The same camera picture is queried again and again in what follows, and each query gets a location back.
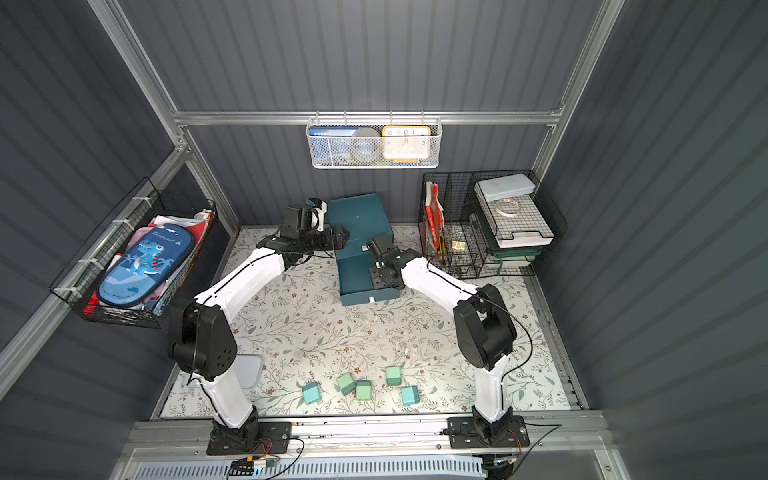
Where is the teal drawer cabinet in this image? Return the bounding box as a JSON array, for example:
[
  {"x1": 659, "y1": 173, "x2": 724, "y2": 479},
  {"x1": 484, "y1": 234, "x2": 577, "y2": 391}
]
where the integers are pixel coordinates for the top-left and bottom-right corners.
[{"x1": 328, "y1": 193, "x2": 401, "y2": 307}]

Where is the blue plug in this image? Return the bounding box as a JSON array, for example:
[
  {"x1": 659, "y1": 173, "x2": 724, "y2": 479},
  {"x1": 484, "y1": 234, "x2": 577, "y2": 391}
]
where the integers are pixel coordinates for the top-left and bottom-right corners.
[
  {"x1": 302, "y1": 382, "x2": 321, "y2": 405},
  {"x1": 400, "y1": 385, "x2": 420, "y2": 406}
]

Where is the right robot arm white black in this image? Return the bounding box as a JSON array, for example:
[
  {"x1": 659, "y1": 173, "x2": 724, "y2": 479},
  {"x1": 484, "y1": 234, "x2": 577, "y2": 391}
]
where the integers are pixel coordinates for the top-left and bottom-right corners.
[{"x1": 367, "y1": 234, "x2": 517, "y2": 443}]

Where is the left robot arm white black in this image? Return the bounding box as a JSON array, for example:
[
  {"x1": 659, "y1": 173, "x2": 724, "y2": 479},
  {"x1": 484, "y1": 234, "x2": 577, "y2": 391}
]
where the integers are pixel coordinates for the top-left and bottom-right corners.
[{"x1": 170, "y1": 198, "x2": 349, "y2": 437}]

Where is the red book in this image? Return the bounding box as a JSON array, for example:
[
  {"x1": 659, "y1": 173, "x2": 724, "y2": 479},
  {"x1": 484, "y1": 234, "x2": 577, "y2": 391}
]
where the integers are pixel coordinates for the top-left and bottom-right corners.
[{"x1": 424, "y1": 181, "x2": 447, "y2": 263}]

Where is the floral table mat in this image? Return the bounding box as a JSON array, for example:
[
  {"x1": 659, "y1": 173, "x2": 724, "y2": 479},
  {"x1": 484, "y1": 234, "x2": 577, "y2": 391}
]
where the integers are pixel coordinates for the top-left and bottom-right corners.
[{"x1": 158, "y1": 256, "x2": 578, "y2": 419}]

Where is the grey tape roll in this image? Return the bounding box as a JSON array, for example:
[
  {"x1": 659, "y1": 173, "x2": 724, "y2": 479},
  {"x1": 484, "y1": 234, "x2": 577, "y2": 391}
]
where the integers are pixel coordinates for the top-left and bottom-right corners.
[{"x1": 349, "y1": 127, "x2": 381, "y2": 165}]

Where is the green plug right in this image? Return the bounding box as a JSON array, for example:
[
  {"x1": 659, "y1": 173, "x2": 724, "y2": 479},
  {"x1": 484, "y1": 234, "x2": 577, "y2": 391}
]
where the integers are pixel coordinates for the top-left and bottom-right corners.
[{"x1": 385, "y1": 366, "x2": 403, "y2": 386}]

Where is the green plug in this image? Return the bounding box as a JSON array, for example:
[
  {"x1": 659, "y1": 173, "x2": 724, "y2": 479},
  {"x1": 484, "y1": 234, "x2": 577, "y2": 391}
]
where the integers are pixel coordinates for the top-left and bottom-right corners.
[
  {"x1": 355, "y1": 380, "x2": 373, "y2": 402},
  {"x1": 385, "y1": 366, "x2": 403, "y2": 386},
  {"x1": 336, "y1": 373, "x2": 356, "y2": 396}
]

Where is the yellow alarm clock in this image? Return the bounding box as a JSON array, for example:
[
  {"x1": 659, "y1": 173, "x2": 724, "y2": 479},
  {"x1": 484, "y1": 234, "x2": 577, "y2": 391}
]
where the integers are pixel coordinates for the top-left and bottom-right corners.
[{"x1": 382, "y1": 125, "x2": 432, "y2": 162}]

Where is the green plug left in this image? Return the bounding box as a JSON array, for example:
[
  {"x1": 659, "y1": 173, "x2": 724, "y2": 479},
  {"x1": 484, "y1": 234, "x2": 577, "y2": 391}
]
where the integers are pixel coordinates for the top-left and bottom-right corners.
[{"x1": 336, "y1": 373, "x2": 356, "y2": 396}]

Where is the green plug middle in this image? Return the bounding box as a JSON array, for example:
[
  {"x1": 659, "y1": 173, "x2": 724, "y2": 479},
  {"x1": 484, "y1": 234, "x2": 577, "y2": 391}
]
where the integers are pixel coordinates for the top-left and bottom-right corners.
[{"x1": 355, "y1": 380, "x2": 373, "y2": 402}]

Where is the light blue tin box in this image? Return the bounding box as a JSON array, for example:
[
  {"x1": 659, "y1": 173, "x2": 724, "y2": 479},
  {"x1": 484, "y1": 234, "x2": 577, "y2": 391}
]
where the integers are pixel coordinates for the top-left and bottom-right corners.
[{"x1": 233, "y1": 354, "x2": 264, "y2": 390}]

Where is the checkered notebook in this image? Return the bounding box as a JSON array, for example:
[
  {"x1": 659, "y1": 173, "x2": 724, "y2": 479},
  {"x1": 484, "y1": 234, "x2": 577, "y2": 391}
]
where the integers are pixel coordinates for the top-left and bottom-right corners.
[{"x1": 474, "y1": 189, "x2": 555, "y2": 249}]

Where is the white box on organizer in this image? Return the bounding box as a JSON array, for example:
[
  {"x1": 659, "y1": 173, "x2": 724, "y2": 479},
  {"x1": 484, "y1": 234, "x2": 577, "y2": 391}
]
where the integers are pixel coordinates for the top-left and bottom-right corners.
[{"x1": 474, "y1": 174, "x2": 536, "y2": 202}]

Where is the blue dinosaur pencil case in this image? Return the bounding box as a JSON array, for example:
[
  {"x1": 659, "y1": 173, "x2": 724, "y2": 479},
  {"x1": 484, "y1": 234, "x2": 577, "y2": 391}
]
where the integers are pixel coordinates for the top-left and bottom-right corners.
[{"x1": 96, "y1": 224, "x2": 196, "y2": 309}]

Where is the white wire wall basket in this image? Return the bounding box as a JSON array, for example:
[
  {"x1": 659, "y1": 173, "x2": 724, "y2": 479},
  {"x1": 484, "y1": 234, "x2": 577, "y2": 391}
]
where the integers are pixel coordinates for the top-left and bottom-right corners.
[{"x1": 305, "y1": 115, "x2": 443, "y2": 170}]

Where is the black wire desk organizer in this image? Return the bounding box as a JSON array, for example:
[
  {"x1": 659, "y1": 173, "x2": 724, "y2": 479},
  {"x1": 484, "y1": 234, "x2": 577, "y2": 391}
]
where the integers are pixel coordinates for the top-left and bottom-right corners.
[{"x1": 418, "y1": 170, "x2": 567, "y2": 279}]

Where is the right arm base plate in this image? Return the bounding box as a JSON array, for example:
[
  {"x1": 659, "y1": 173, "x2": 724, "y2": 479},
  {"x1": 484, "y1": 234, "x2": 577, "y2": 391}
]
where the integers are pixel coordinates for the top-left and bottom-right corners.
[{"x1": 441, "y1": 415, "x2": 530, "y2": 449}]

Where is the black wire side basket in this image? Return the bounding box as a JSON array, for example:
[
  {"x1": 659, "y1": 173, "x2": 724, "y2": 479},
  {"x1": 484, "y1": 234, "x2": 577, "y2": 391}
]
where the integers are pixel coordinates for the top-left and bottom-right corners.
[{"x1": 49, "y1": 178, "x2": 217, "y2": 329}]

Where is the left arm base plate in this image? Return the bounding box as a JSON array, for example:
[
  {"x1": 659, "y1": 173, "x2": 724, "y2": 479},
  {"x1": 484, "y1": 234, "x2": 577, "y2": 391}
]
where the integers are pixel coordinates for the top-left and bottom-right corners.
[{"x1": 206, "y1": 421, "x2": 293, "y2": 456}]

